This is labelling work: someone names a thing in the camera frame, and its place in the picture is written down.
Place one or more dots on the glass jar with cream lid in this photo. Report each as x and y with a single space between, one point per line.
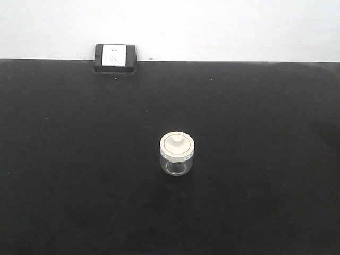
176 151

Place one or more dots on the white wall socket black box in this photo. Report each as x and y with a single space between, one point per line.
115 58

